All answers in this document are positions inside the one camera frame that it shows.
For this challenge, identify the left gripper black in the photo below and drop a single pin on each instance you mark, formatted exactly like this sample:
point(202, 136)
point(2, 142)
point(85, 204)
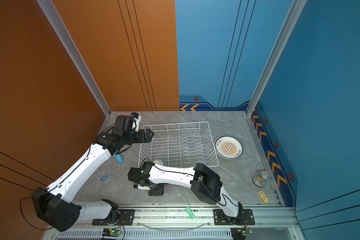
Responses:
point(148, 137)

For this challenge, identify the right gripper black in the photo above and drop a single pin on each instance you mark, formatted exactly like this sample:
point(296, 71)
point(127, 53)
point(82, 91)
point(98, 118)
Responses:
point(158, 193)

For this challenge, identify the clear upside-down glass bowl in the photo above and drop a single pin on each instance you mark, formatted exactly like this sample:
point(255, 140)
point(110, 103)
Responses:
point(158, 162)

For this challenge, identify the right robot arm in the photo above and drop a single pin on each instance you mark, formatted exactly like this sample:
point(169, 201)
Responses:
point(204, 183)

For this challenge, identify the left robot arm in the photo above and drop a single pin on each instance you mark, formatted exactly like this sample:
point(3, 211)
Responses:
point(55, 205)

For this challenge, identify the left circuit board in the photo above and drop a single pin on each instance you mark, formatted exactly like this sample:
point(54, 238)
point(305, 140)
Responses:
point(111, 234)

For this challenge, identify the circuit board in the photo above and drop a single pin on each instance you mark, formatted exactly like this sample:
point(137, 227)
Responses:
point(111, 234)
point(240, 233)

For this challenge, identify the right circuit board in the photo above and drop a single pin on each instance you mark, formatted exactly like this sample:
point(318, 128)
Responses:
point(240, 233)

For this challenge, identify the yellow block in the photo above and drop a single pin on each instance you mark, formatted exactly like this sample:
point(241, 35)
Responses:
point(263, 197)

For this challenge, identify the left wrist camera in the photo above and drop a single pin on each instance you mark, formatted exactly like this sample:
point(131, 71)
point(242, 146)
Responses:
point(136, 121)

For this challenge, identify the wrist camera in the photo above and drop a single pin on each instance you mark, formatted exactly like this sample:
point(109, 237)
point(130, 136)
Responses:
point(136, 121)
point(139, 187)

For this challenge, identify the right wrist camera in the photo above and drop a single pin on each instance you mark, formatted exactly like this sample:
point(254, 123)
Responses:
point(139, 187)

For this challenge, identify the green clip on rail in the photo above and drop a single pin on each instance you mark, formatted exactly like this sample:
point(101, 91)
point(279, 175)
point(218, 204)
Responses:
point(190, 213)

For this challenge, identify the white wire dish rack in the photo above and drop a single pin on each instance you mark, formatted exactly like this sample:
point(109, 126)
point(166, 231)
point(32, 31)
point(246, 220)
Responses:
point(180, 145)

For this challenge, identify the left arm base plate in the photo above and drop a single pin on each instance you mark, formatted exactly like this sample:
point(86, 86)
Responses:
point(124, 217)

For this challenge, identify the blue cylinder handle tool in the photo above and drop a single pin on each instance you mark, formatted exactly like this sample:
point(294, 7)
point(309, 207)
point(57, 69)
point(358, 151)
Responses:
point(119, 158)

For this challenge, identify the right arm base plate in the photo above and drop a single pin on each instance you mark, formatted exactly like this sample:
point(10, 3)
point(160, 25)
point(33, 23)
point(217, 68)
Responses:
point(245, 218)

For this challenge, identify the aluminium front rail frame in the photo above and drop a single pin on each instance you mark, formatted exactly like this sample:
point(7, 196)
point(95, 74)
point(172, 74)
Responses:
point(171, 222)

